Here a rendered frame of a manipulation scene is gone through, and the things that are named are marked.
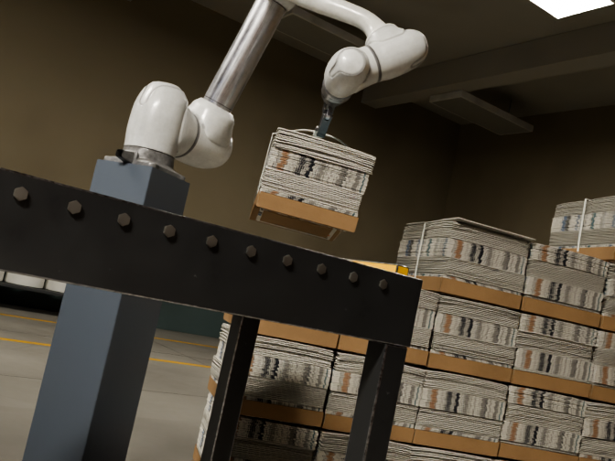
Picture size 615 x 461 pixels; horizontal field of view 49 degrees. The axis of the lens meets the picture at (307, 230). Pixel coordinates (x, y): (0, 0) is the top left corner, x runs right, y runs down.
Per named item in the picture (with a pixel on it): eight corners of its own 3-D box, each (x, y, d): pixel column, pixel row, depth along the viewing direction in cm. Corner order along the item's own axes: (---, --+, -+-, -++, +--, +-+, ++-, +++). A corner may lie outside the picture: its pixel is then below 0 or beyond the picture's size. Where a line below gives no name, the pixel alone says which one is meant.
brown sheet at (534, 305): (464, 303, 251) (467, 291, 251) (532, 318, 258) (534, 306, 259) (523, 310, 215) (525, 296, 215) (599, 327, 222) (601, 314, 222)
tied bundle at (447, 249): (388, 287, 243) (401, 225, 246) (460, 304, 251) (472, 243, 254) (437, 293, 207) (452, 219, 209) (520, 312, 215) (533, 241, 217)
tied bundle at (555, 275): (463, 305, 251) (474, 243, 253) (531, 320, 258) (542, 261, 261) (522, 312, 214) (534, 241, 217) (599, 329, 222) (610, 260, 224)
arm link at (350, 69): (330, 106, 184) (373, 90, 187) (342, 86, 169) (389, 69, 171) (315, 70, 185) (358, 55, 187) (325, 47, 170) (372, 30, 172)
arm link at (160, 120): (111, 143, 202) (128, 72, 204) (152, 160, 217) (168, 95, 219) (150, 146, 193) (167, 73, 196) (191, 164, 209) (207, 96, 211)
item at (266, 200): (254, 202, 203) (258, 188, 203) (346, 227, 206) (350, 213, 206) (255, 206, 187) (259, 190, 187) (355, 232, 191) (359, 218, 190)
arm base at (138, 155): (91, 155, 196) (96, 137, 196) (138, 175, 216) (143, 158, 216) (143, 163, 188) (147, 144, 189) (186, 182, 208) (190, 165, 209)
